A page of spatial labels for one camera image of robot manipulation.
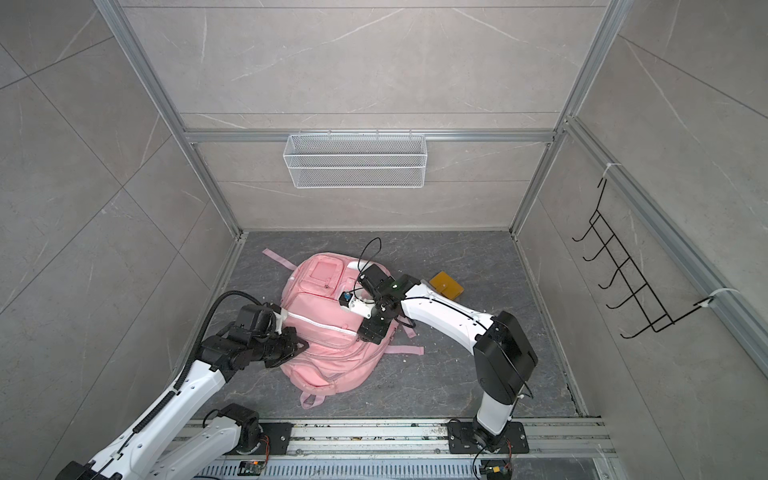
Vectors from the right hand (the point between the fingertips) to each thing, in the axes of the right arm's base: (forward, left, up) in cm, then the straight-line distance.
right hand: (370, 321), depth 84 cm
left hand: (-6, +16, +3) cm, 17 cm away
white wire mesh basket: (+50, +5, +20) cm, 54 cm away
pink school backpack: (-11, +9, 0) cm, 14 cm away
